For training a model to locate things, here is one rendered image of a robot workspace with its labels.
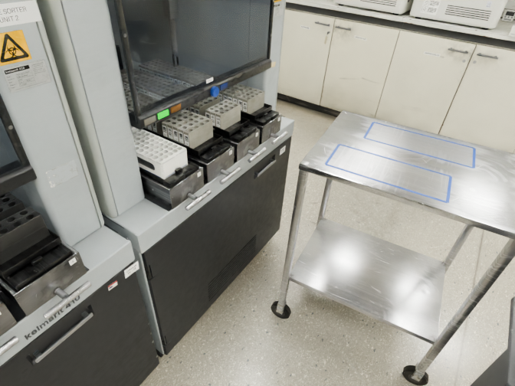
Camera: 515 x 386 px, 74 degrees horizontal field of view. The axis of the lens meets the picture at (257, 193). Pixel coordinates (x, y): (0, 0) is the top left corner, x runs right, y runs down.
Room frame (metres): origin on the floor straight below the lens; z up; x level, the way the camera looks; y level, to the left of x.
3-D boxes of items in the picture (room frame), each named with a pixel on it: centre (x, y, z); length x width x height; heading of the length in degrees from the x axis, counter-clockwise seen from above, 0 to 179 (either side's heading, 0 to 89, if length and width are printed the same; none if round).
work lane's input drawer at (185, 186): (0.93, 0.47, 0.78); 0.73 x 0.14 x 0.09; 59
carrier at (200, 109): (1.12, 0.19, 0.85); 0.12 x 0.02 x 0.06; 149
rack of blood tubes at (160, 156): (0.86, 0.36, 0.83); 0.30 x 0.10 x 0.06; 59
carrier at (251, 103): (1.20, 0.04, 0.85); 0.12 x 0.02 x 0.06; 148
